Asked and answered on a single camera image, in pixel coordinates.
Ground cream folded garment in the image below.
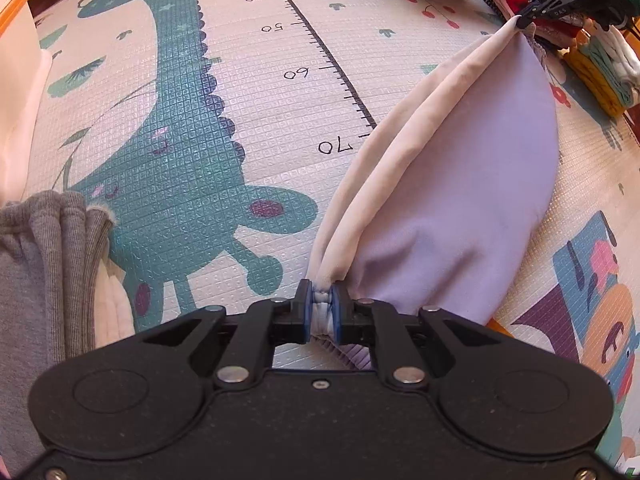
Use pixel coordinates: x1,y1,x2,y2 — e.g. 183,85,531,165
92,255,136,351

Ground purple and cream pants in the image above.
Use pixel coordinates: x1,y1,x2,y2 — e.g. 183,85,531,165
306,20,560,373

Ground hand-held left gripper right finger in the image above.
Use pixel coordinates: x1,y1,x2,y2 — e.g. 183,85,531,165
330,282,526,391

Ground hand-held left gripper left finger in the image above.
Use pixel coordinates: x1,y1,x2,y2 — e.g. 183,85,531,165
115,280,313,390

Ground grey folded pants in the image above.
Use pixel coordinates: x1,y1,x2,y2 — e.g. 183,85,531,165
0,190,113,476

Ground yellow and teal folded clothes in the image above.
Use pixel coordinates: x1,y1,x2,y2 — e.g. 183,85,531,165
562,22,640,118

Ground cartoon animal play mat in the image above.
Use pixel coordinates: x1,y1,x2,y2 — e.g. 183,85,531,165
22,0,640,466

